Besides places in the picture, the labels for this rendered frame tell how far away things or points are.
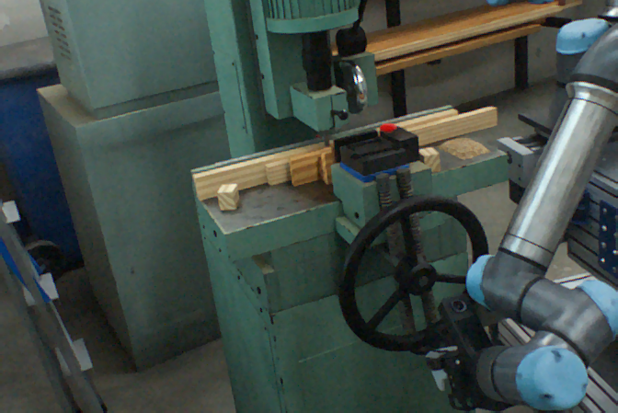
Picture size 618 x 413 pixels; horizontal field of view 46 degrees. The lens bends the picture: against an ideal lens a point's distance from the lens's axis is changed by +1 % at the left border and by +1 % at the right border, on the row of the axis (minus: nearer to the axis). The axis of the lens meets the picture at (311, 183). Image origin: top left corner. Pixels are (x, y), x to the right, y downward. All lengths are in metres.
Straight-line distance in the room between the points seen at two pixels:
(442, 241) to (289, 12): 0.55
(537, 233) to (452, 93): 3.74
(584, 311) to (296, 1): 0.71
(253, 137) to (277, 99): 0.14
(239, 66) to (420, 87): 3.12
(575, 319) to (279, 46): 0.80
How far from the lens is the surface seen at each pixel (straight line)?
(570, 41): 1.87
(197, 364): 2.54
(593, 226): 1.89
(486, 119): 1.65
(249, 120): 1.60
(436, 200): 1.20
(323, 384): 1.50
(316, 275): 1.37
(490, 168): 1.49
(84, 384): 2.18
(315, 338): 1.44
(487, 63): 4.94
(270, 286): 1.35
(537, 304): 1.04
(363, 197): 1.24
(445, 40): 4.04
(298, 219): 1.31
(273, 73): 1.49
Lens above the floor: 1.44
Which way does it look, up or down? 22 degrees down
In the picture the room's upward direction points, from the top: 7 degrees counter-clockwise
